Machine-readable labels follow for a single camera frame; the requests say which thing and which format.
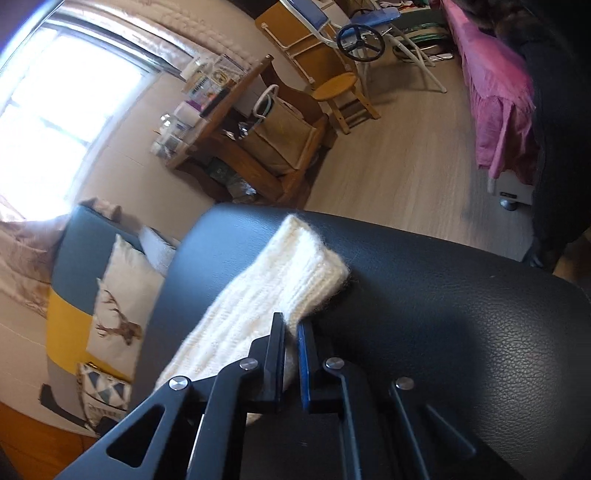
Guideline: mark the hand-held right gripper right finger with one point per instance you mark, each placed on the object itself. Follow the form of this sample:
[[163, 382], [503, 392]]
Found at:
[[303, 364]]

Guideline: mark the black steering wheel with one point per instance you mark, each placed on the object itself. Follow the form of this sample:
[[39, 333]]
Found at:
[[359, 42]]

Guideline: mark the desk clutter of boxes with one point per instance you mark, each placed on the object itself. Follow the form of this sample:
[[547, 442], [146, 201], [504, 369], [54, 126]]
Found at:
[[194, 110]]

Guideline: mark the pink bed cover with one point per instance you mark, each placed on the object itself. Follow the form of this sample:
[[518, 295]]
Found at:
[[494, 92]]

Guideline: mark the grey yellow blue sofa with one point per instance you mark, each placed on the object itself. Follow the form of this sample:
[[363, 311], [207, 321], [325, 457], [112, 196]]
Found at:
[[76, 249]]

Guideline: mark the window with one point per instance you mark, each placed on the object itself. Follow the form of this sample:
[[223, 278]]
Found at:
[[55, 115]]

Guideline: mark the deer print cushion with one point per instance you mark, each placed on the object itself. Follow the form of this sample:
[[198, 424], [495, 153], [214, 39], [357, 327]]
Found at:
[[120, 295]]

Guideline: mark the triangle pattern cushion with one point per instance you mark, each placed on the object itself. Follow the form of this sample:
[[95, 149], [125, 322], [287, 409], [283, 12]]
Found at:
[[104, 392]]

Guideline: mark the wooden stool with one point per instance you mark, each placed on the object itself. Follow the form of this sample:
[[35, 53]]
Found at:
[[334, 85]]

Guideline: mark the light curtain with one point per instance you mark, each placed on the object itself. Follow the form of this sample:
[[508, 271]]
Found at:
[[184, 41]]

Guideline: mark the blue seat white frame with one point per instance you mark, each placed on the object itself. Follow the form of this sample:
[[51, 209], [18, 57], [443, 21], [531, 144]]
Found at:
[[374, 16]]

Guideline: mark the black handbag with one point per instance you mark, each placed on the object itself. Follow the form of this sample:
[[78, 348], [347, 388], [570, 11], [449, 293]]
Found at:
[[106, 427]]

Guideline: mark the white knitted sweater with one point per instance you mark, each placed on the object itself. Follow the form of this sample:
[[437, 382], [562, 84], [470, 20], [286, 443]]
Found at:
[[258, 295]]

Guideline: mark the woven tote bag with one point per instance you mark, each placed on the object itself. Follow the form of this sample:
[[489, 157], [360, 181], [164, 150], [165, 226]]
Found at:
[[281, 134]]

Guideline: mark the black leather bench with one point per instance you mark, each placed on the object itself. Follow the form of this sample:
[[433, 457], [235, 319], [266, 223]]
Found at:
[[438, 300]]

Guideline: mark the wooden panel white frame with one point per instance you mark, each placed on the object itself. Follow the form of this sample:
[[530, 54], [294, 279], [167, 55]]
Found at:
[[295, 37]]

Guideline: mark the white bed frame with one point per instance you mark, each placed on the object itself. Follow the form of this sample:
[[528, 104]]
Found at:
[[512, 184]]

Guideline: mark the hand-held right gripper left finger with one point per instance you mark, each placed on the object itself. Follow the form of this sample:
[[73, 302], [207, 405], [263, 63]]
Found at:
[[277, 355]]

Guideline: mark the wooden desk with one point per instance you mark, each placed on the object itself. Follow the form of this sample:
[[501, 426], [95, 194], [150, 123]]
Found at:
[[221, 120]]

